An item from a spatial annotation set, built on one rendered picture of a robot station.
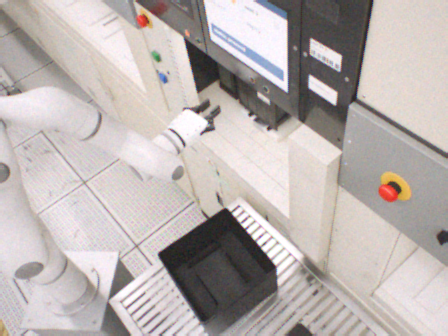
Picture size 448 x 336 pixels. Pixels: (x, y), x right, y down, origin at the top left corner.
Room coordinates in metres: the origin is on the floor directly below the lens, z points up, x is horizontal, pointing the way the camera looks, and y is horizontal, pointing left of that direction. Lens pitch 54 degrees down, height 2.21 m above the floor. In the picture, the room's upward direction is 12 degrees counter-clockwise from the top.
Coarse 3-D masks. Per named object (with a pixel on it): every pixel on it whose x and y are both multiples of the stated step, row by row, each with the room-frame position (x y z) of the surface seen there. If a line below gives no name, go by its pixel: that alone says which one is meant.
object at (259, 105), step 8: (240, 80) 1.20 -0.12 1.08; (240, 88) 1.21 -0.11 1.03; (248, 88) 1.17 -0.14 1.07; (240, 96) 1.21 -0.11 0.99; (248, 96) 1.17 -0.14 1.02; (256, 96) 1.13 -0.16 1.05; (264, 96) 1.09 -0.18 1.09; (248, 104) 1.18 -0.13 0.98; (256, 104) 1.13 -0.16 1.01; (264, 104) 1.10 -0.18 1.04; (272, 104) 1.06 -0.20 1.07; (256, 112) 1.14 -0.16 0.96; (264, 112) 1.10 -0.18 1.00; (272, 112) 1.06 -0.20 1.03; (280, 112) 1.06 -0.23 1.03; (264, 120) 1.10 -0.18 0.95; (272, 120) 1.06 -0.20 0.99; (280, 120) 1.05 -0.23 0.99
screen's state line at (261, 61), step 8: (216, 32) 0.93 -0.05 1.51; (224, 32) 0.90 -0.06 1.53; (224, 40) 0.91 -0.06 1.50; (232, 40) 0.88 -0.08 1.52; (240, 48) 0.85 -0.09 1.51; (248, 48) 0.83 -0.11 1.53; (248, 56) 0.83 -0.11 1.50; (256, 56) 0.80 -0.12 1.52; (264, 64) 0.78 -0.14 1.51; (272, 64) 0.76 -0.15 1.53; (272, 72) 0.76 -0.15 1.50; (280, 72) 0.73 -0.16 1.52
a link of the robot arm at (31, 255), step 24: (0, 144) 0.68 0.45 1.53; (0, 168) 0.63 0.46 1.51; (0, 192) 0.67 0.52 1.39; (24, 192) 0.71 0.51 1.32; (0, 216) 0.66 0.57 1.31; (24, 216) 0.67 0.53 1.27; (0, 240) 0.64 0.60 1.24; (24, 240) 0.64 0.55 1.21; (0, 264) 0.61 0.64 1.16; (24, 264) 0.60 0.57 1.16
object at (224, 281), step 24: (216, 216) 0.76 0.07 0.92; (192, 240) 0.71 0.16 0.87; (216, 240) 0.75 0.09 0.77; (240, 240) 0.72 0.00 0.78; (168, 264) 0.67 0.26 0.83; (192, 264) 0.67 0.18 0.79; (216, 264) 0.66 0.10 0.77; (240, 264) 0.64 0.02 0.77; (264, 264) 0.59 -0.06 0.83; (192, 288) 0.59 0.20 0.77; (216, 288) 0.57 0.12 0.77; (240, 288) 0.56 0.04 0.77; (264, 288) 0.51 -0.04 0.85; (216, 312) 0.44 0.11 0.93; (240, 312) 0.47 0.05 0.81
